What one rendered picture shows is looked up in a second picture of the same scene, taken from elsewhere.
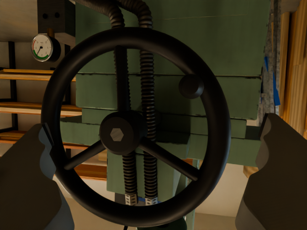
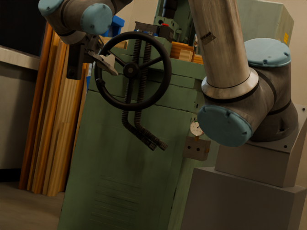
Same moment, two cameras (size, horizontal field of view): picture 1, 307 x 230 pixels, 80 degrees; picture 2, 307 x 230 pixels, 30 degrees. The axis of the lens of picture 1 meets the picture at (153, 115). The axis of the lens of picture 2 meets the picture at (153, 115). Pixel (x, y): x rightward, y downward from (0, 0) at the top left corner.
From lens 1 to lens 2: 1.88 m
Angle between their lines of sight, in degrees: 29
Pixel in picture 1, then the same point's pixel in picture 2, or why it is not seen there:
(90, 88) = (183, 100)
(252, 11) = (87, 122)
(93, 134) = (187, 69)
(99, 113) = (180, 83)
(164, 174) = (131, 46)
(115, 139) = (131, 68)
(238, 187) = not seen: outside the picture
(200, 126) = (119, 68)
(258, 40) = (87, 107)
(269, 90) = not seen: hidden behind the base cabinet
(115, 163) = (156, 53)
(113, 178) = not seen: hidden behind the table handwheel
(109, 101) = (171, 90)
